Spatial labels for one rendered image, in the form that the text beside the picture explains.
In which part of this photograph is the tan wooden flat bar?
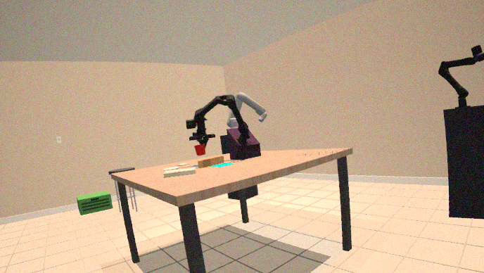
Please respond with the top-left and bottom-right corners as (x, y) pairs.
(198, 155), (224, 168)

